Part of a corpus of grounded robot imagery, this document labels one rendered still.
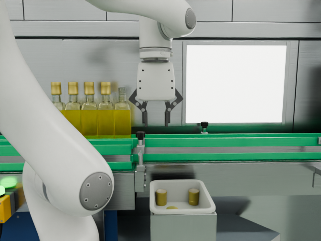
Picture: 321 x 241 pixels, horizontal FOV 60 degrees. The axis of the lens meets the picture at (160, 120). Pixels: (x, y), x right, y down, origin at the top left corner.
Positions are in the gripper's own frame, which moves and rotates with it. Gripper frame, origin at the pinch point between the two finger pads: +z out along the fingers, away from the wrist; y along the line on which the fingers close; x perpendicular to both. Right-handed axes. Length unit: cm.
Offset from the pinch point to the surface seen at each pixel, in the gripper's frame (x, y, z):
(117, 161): -12.3, 12.0, 15.2
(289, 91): -40, -57, -5
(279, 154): -21, -45, 16
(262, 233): -24, -42, 49
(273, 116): -37, -50, 5
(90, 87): -24.5, 22.1, -7.9
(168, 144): -21.3, -5.1, 12.0
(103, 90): -24.3, 17.5, -6.8
